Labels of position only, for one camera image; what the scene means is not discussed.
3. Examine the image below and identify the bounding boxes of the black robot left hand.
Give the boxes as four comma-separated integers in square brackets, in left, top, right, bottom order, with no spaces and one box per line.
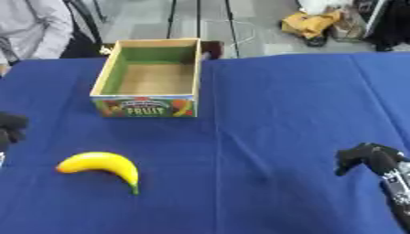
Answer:
[0,112,31,153]

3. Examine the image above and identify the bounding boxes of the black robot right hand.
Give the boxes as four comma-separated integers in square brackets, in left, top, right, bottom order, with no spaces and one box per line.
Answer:
[333,142,410,177]

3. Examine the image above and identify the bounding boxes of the cardboard box with green inside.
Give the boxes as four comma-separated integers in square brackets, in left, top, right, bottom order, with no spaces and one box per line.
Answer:
[88,37,204,119]

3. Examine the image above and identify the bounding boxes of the person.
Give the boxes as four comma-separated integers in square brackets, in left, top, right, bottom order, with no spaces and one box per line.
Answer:
[0,0,98,67]

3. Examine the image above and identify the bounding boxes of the yellow toy banana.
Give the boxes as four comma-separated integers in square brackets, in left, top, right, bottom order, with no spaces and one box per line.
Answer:
[54,151,141,197]

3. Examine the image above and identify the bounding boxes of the yellow bag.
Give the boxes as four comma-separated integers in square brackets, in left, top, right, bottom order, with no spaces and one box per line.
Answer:
[280,10,343,40]

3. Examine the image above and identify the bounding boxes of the black tripod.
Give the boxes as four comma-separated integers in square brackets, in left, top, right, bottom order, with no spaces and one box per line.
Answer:
[165,0,243,59]

